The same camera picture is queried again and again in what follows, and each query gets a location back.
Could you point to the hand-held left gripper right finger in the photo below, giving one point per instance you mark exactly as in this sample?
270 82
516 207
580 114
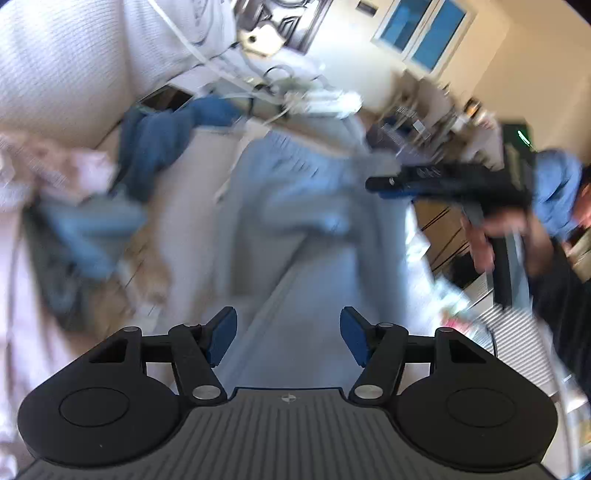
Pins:
353 334

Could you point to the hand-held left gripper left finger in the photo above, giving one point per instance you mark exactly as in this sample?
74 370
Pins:
224 334

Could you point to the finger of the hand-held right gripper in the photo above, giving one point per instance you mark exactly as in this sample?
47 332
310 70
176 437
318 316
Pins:
385 184

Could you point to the light blue pants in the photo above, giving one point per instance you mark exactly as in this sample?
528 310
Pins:
286 221

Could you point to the pale pink garment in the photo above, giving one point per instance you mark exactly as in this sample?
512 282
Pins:
46 157

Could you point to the person's right hand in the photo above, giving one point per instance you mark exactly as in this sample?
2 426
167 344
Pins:
480 249

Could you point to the dark purple space heater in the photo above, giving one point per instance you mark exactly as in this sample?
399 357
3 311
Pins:
401 143

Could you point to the grey cushion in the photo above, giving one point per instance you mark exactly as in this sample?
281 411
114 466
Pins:
323 134

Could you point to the trash bin with plastic bag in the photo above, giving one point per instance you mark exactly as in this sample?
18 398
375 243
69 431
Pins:
457 318

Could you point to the white power strip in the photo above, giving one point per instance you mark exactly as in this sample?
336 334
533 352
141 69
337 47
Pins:
323 99

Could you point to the window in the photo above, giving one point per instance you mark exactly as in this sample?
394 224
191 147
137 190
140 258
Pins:
434 32

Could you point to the white ribbed cabinet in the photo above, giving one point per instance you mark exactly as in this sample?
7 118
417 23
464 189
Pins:
517 332

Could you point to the dark wooden door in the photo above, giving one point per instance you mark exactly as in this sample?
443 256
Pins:
300 23

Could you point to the cream plush toy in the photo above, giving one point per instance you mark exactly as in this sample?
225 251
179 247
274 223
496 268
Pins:
263 41

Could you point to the dark blue cloth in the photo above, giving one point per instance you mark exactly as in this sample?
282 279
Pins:
157 138

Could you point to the black smartphone teal case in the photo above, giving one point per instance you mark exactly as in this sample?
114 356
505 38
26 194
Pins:
166 99

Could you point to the white printed cushion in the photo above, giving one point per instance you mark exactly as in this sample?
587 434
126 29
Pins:
207 18

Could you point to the white quilted sofa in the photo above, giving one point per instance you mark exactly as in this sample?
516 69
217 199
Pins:
55 69

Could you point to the dark wall switch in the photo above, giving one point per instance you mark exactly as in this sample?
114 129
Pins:
365 6

